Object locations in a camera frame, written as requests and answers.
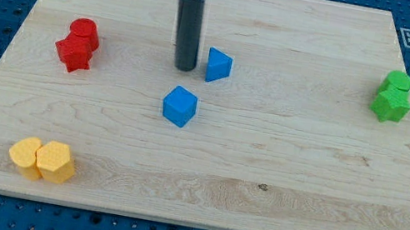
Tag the red cylinder block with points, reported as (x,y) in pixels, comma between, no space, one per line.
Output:
(86,28)

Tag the green cylinder block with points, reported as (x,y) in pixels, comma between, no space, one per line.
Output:
(395,79)

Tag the green star block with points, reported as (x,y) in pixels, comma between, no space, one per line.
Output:
(390,105)

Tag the yellow hexagon block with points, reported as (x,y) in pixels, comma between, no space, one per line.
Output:
(55,162)

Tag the blue cube block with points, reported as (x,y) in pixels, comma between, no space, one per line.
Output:
(179,106)

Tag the blue triangle block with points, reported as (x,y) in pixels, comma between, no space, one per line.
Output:
(219,65)

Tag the red star block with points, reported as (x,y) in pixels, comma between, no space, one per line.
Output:
(74,52)

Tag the wooden board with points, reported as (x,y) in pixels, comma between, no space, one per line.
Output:
(287,142)

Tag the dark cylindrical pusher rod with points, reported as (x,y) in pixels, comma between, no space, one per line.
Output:
(189,27)

